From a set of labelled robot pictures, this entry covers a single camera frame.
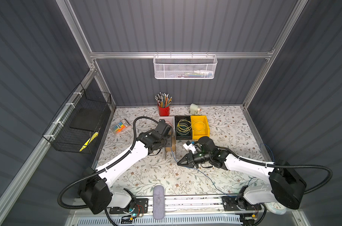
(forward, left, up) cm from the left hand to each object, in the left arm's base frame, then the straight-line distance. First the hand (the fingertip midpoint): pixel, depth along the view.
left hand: (169, 139), depth 81 cm
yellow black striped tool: (-4, +40, +9) cm, 41 cm away
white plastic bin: (+24, -1, -12) cm, 27 cm away
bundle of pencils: (+35, +3, 0) cm, 35 cm away
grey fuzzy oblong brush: (-29, +7, -14) cm, 33 cm away
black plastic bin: (+9, -7, -13) cm, 18 cm away
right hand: (-15, -5, -2) cm, 16 cm away
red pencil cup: (+32, +3, -10) cm, 34 cm away
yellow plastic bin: (+13, -27, -15) cm, 34 cm away
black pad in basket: (+7, +43, +13) cm, 45 cm away
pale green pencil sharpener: (+33, -21, -11) cm, 41 cm away
